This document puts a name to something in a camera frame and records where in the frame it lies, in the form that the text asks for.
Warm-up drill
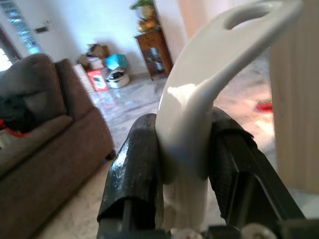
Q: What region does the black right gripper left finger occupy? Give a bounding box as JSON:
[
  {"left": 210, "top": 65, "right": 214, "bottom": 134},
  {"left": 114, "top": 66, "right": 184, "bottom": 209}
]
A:
[{"left": 96, "top": 113, "right": 165, "bottom": 232}]

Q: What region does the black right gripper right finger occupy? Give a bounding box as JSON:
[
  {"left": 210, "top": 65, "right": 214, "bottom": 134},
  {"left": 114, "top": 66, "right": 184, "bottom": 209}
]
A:
[{"left": 209, "top": 107, "right": 307, "bottom": 228}]

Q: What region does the white handle with hole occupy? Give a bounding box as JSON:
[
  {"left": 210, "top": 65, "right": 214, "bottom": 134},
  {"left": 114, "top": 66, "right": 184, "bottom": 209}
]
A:
[{"left": 156, "top": 0, "right": 304, "bottom": 229}]

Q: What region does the red and green object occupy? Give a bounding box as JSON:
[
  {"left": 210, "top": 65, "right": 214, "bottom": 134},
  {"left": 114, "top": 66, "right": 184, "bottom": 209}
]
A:
[{"left": 256, "top": 99, "right": 274, "bottom": 113}]

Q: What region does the brown fabric sofa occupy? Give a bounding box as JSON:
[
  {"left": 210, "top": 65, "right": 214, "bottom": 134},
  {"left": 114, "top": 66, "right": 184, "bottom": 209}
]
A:
[{"left": 0, "top": 53, "right": 117, "bottom": 239}]

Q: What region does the beige ribbed panel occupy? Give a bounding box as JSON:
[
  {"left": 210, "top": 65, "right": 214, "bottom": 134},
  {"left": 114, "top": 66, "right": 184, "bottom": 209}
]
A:
[{"left": 270, "top": 0, "right": 319, "bottom": 194}]

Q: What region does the silver bag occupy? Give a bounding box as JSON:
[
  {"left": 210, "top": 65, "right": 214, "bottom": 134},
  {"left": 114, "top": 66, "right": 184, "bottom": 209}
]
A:
[{"left": 106, "top": 67, "right": 130, "bottom": 89}]

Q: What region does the red box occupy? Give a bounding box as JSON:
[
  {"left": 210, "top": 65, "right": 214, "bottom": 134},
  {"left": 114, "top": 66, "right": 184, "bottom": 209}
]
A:
[{"left": 87, "top": 69, "right": 109, "bottom": 92}]

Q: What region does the blue box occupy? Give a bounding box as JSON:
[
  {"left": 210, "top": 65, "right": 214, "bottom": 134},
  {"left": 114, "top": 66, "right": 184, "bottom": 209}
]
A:
[{"left": 106, "top": 54, "right": 128, "bottom": 70}]

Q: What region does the closed cardboard box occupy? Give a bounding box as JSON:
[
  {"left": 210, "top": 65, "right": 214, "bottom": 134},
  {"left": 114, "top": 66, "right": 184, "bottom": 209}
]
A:
[{"left": 78, "top": 56, "right": 105, "bottom": 72}]

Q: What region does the dark wooden cabinet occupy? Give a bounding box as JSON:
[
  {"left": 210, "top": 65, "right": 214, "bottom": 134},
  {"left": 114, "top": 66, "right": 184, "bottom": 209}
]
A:
[{"left": 134, "top": 28, "right": 174, "bottom": 81}]

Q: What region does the open cardboard box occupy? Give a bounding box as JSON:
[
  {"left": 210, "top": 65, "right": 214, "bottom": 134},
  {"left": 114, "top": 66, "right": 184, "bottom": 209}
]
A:
[{"left": 86, "top": 43, "right": 110, "bottom": 59}]

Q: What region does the black clothing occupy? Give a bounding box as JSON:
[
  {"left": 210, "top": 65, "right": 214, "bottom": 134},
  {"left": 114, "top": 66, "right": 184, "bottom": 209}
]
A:
[{"left": 0, "top": 96, "right": 33, "bottom": 132}]

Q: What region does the green potted plant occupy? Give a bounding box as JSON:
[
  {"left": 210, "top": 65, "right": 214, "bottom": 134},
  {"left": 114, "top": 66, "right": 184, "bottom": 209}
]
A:
[{"left": 130, "top": 0, "right": 160, "bottom": 32}]

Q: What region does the glass block window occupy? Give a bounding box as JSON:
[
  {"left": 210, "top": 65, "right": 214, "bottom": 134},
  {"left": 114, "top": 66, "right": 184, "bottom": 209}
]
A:
[{"left": 0, "top": 0, "right": 42, "bottom": 54}]

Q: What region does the red cord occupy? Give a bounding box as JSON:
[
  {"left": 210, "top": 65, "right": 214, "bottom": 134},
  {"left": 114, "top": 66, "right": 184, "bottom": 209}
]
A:
[{"left": 0, "top": 119, "right": 29, "bottom": 137}]

